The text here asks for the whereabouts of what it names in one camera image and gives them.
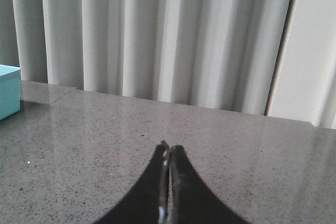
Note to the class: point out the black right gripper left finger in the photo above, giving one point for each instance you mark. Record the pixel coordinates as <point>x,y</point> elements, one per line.
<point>147,200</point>

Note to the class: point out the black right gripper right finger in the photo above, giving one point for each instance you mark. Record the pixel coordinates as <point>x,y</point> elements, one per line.
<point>193,201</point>

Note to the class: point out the light blue storage box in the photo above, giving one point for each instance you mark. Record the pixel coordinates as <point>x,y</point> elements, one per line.
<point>9,90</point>

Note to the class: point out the white pleated curtain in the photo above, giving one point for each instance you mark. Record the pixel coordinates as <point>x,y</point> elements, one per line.
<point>265,57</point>

